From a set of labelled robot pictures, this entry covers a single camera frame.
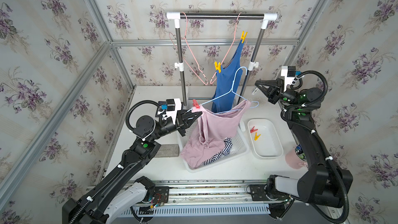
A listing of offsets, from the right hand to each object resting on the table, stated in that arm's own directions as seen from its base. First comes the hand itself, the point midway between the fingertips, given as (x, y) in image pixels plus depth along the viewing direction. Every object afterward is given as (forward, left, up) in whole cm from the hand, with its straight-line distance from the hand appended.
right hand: (259, 85), depth 62 cm
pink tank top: (-16, +21, -16) cm, 31 cm away
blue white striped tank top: (-14, +11, -37) cm, 41 cm away
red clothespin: (+2, -8, -41) cm, 42 cm away
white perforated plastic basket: (-11, +2, -37) cm, 39 cm away
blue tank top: (+16, +10, -12) cm, 22 cm away
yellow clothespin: (-3, -10, -42) cm, 43 cm away
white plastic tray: (-6, -14, -40) cm, 43 cm away
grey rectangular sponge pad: (-13, +42, -38) cm, 58 cm away
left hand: (-13, +24, -2) cm, 27 cm away
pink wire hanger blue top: (+48, +6, -14) cm, 51 cm away
